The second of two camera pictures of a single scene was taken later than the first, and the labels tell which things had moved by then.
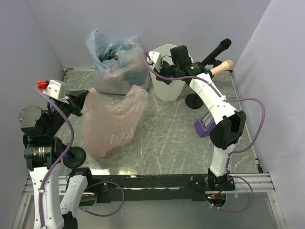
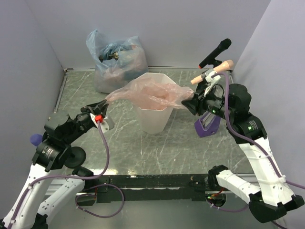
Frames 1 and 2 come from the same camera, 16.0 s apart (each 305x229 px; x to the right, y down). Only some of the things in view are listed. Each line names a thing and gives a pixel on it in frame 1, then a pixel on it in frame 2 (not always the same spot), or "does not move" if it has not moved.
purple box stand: [204, 124] does not move
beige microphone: [227, 66] does not move
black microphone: [210, 60] does not move
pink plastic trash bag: [108, 127] -> [146, 94]
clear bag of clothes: [119, 64] does not move
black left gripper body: [75, 107] -> [90, 109]
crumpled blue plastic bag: [111, 51] does not move
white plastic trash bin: [164, 91] -> [154, 121]
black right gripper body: [168, 70] -> [210, 102]
